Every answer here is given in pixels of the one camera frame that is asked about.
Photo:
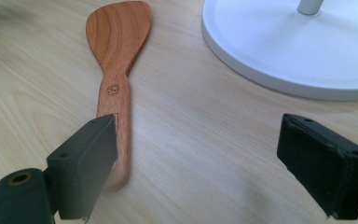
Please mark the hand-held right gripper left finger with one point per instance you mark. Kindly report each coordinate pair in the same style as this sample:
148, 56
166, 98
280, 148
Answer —
84, 165

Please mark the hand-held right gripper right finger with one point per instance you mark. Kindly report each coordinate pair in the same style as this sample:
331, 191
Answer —
323, 168

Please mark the wooden spatula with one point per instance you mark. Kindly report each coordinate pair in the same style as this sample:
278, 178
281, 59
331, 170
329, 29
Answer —
116, 46

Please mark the white round lamp base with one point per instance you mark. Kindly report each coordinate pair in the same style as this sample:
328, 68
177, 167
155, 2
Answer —
292, 46

